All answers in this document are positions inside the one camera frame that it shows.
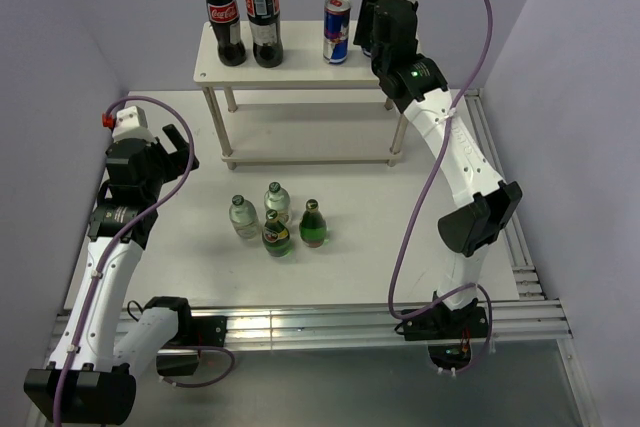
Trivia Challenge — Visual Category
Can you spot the green bottle colourful label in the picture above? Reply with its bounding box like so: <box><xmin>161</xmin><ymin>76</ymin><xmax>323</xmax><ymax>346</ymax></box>
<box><xmin>262</xmin><ymin>209</ymin><xmax>292</xmax><ymax>257</ymax></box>

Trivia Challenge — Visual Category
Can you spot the Coca-Cola glass bottle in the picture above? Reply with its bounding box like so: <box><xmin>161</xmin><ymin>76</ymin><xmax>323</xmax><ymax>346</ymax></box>
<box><xmin>206</xmin><ymin>0</ymin><xmax>246</xmax><ymax>66</ymax></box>

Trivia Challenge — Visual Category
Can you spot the dark cola bottle red label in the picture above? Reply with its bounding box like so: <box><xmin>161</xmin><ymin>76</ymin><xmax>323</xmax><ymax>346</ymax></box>
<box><xmin>245</xmin><ymin>0</ymin><xmax>284</xmax><ymax>68</ymax></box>

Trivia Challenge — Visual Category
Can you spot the white two-tier shelf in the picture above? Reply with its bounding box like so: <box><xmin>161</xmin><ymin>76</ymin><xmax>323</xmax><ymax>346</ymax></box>
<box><xmin>194</xmin><ymin>21</ymin><xmax>407</xmax><ymax>169</ymax></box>

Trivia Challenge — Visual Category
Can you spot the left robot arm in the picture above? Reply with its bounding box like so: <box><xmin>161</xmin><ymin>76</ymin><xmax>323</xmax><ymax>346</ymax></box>
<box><xmin>24</xmin><ymin>139</ymin><xmax>197</xmax><ymax>426</ymax></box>

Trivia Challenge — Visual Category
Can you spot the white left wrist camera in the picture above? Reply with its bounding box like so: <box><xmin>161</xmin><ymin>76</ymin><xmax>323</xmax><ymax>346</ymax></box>
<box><xmin>102</xmin><ymin>106</ymin><xmax>155</xmax><ymax>143</ymax></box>

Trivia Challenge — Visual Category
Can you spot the green bottle gold cap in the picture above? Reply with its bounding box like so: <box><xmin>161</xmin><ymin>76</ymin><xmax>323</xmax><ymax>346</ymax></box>
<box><xmin>299</xmin><ymin>199</ymin><xmax>327</xmax><ymax>248</ymax></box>

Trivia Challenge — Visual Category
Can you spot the clear Chang soda bottle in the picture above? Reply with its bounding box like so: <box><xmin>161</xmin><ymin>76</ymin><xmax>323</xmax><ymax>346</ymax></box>
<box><xmin>229</xmin><ymin>194</ymin><xmax>260</xmax><ymax>240</ymax></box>

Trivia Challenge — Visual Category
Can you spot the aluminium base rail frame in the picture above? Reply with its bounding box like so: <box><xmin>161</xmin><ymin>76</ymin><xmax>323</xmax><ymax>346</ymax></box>
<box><xmin>24</xmin><ymin>95</ymin><xmax>573</xmax><ymax>426</ymax></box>

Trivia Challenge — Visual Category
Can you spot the clear glass soda bottle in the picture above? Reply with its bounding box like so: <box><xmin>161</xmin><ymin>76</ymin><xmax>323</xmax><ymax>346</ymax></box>
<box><xmin>264</xmin><ymin>181</ymin><xmax>291</xmax><ymax>225</ymax></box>

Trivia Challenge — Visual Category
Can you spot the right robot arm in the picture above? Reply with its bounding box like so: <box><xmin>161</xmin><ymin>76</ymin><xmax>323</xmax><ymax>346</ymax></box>
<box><xmin>199</xmin><ymin>0</ymin><xmax>522</xmax><ymax>337</ymax></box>

